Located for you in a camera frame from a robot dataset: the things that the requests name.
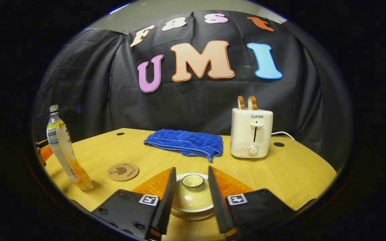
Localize round cork coaster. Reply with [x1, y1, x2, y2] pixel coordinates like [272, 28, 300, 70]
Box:
[107, 163, 140, 182]

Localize cream saucer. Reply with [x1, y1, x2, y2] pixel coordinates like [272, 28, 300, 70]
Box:
[176, 213, 213, 221]

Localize white toaster cable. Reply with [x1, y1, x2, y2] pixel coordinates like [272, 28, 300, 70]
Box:
[271, 131, 296, 141]

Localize white toaster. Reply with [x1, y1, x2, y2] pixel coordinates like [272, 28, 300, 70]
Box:
[231, 108, 274, 159]

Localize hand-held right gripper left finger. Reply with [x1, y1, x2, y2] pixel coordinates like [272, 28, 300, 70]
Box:
[92, 167, 177, 241]

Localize blue towel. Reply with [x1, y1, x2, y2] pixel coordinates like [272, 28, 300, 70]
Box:
[143, 129, 223, 162]

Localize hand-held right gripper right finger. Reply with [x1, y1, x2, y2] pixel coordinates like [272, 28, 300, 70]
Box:
[208, 166, 296, 239]

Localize cream teacup lid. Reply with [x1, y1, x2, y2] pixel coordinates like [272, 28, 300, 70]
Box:
[171, 173, 215, 211]

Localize black backdrop cloth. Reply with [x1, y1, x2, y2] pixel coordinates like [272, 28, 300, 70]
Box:
[32, 10, 352, 168]

